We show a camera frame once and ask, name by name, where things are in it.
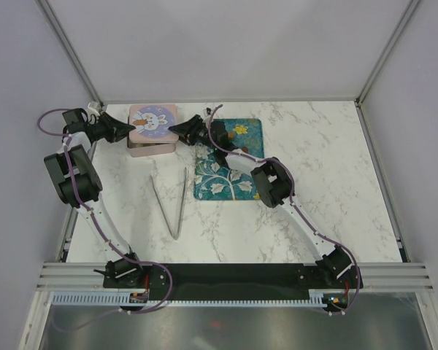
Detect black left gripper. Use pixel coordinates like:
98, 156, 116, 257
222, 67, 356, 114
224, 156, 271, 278
86, 113, 134, 145

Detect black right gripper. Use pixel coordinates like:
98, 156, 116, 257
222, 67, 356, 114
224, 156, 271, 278
168, 115, 216, 151

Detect pink box lid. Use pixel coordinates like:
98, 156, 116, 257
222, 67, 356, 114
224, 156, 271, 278
128, 104, 179, 144

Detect metal serving tongs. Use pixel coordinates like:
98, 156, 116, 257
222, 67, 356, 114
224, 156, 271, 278
150, 167, 188, 241

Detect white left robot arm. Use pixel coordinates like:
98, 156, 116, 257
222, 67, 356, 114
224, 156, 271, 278
37, 102, 147, 289

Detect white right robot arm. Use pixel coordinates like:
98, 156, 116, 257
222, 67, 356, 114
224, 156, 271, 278
169, 115, 361, 288

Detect pink chocolate box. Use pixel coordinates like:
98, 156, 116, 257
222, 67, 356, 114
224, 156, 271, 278
127, 140, 176, 158

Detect teal floral tray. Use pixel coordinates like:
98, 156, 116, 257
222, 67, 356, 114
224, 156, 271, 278
193, 118, 264, 201

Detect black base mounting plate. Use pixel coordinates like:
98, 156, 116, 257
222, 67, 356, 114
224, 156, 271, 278
121, 263, 363, 300

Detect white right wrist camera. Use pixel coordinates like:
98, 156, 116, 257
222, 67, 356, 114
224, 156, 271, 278
203, 106, 212, 117

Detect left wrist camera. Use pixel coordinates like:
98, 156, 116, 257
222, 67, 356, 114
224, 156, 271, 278
86, 101, 102, 116

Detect aluminium frame rail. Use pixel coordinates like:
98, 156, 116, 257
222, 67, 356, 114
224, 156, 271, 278
35, 0, 104, 106

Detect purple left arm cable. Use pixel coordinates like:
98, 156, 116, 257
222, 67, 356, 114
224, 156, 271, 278
38, 108, 174, 335

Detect white slotted cable duct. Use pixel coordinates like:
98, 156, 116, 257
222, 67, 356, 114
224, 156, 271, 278
51, 291, 350, 308

